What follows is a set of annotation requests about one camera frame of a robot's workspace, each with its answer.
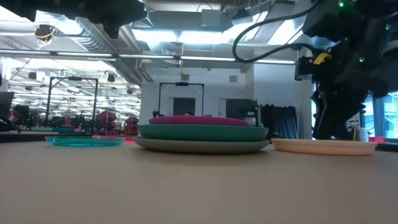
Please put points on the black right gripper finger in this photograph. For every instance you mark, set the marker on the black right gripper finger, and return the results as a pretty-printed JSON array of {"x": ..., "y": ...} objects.
[
  {"x": 340, "y": 115},
  {"x": 317, "y": 115}
]

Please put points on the beige plastic plate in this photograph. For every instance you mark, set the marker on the beige plastic plate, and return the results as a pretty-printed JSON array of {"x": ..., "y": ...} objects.
[{"x": 323, "y": 147}]

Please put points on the teal plastic plate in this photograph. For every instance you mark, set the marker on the teal plastic plate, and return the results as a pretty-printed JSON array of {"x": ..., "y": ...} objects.
[{"x": 202, "y": 132}]

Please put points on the magenta plastic plate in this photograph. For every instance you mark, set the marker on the magenta plastic plate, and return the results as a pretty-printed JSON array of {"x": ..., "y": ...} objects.
[{"x": 199, "y": 120}]

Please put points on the transparent plastic plate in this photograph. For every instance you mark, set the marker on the transparent plastic plate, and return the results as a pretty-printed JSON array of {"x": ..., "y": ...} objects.
[{"x": 84, "y": 141}]

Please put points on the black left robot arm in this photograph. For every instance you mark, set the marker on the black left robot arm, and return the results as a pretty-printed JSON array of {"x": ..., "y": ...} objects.
[{"x": 43, "y": 7}]

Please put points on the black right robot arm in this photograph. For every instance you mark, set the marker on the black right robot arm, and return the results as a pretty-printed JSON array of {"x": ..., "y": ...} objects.
[{"x": 339, "y": 18}]

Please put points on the white cup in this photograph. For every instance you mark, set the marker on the white cup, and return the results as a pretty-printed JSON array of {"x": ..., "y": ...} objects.
[{"x": 362, "y": 134}]

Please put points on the black curtain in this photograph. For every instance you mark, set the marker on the black curtain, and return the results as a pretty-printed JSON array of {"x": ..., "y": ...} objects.
[{"x": 278, "y": 121}]

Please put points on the window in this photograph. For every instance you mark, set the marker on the window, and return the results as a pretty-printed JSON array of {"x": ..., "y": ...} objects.
[{"x": 390, "y": 115}]

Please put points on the long ceiling light tube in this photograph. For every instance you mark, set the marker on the long ceiling light tube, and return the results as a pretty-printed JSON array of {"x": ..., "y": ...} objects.
[{"x": 149, "y": 56}]

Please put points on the black machine cabinet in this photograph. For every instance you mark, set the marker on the black machine cabinet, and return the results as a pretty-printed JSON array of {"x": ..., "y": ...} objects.
[{"x": 242, "y": 110}]

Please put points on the grey ceiling box unit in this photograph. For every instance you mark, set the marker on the grey ceiling box unit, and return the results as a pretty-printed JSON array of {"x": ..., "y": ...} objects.
[{"x": 212, "y": 18}]

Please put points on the red covered equipment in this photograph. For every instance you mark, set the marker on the red covered equipment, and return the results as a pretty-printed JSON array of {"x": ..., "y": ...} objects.
[
  {"x": 132, "y": 124},
  {"x": 106, "y": 118}
]

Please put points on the grey plastic plate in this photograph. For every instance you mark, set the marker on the grey plastic plate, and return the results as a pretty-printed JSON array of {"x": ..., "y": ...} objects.
[{"x": 202, "y": 147}]

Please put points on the person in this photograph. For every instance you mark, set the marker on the person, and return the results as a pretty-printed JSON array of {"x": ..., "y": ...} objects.
[{"x": 21, "y": 113}]

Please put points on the dark computer monitor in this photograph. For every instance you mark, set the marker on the dark computer monitor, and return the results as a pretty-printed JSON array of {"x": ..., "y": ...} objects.
[{"x": 6, "y": 104}]

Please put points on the corrugated silver ventilation duct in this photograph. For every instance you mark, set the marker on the corrugated silver ventilation duct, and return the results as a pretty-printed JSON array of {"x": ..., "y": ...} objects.
[{"x": 93, "y": 37}]

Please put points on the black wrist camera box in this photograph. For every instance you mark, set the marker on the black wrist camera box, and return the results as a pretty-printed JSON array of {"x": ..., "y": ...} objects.
[{"x": 304, "y": 68}]

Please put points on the black camera rig frame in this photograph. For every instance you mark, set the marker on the black camera rig frame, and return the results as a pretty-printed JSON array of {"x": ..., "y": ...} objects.
[
  {"x": 49, "y": 99},
  {"x": 160, "y": 99}
]

